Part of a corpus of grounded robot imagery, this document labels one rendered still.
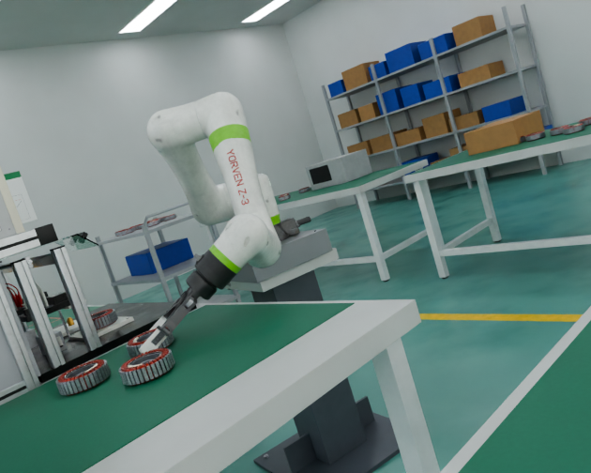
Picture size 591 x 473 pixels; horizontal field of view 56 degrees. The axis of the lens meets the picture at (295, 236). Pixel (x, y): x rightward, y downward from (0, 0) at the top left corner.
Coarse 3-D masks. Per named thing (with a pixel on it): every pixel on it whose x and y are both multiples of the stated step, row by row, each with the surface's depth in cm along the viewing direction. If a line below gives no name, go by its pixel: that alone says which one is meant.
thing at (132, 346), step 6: (150, 330) 141; (138, 336) 139; (144, 336) 139; (168, 336) 135; (132, 342) 136; (138, 342) 133; (144, 342) 132; (162, 342) 133; (168, 342) 135; (132, 348) 132; (138, 348) 132; (132, 354) 133; (138, 354) 132
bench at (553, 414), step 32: (576, 352) 71; (544, 384) 66; (576, 384) 64; (512, 416) 62; (544, 416) 60; (576, 416) 58; (480, 448) 58; (512, 448) 56; (544, 448) 55; (576, 448) 53
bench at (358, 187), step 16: (368, 176) 466; (384, 176) 424; (304, 192) 516; (320, 192) 457; (336, 192) 423; (352, 192) 411; (368, 208) 414; (432, 208) 468; (368, 224) 415; (416, 240) 449; (368, 256) 430; (384, 256) 421; (384, 272) 419
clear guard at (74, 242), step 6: (60, 240) 182; (66, 240) 196; (72, 240) 193; (78, 240) 191; (84, 240) 189; (90, 240) 188; (42, 246) 178; (66, 246) 204; (72, 246) 201; (78, 246) 198; (84, 246) 196; (90, 246) 193; (6, 258) 171
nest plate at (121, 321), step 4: (120, 316) 175; (116, 320) 171; (120, 320) 169; (124, 320) 167; (128, 320) 167; (132, 320) 168; (112, 324) 167; (116, 324) 165; (120, 324) 166; (124, 324) 166; (100, 328) 165; (104, 328) 164; (108, 328) 163; (112, 328) 164; (76, 332) 171; (80, 332) 170; (100, 332) 162; (104, 332) 162; (72, 336) 167; (76, 336) 166; (80, 336) 164; (72, 340) 168; (76, 340) 165; (80, 340) 163
